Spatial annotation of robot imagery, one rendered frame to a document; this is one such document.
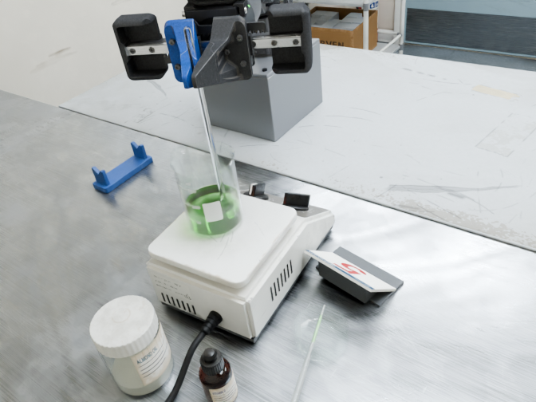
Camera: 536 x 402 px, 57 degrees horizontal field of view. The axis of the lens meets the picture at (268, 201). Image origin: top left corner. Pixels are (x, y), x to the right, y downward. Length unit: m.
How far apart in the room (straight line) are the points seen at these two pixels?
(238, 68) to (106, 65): 1.76
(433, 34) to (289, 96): 2.81
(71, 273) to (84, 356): 0.14
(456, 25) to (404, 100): 2.61
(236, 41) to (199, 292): 0.24
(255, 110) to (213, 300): 0.40
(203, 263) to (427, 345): 0.23
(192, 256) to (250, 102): 0.38
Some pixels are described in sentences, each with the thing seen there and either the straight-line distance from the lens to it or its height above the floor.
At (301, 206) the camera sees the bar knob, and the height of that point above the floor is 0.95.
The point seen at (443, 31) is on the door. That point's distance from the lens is 3.56.
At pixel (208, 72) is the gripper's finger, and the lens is 0.43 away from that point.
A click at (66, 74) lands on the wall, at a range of 2.11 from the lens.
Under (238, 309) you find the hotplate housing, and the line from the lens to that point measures 0.48.
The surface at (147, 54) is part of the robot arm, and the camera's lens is 0.51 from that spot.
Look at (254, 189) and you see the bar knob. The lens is 0.60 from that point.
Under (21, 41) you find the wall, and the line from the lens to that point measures 2.01.
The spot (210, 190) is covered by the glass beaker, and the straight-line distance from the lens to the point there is 0.47.
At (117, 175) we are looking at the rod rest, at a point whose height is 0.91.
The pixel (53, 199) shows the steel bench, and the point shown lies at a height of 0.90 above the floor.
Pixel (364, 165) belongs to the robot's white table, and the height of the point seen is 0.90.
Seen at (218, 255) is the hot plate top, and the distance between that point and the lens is 0.49.
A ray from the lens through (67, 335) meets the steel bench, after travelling 0.60.
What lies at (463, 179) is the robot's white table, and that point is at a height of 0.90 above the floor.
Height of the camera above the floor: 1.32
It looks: 37 degrees down
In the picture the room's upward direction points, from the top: 8 degrees counter-clockwise
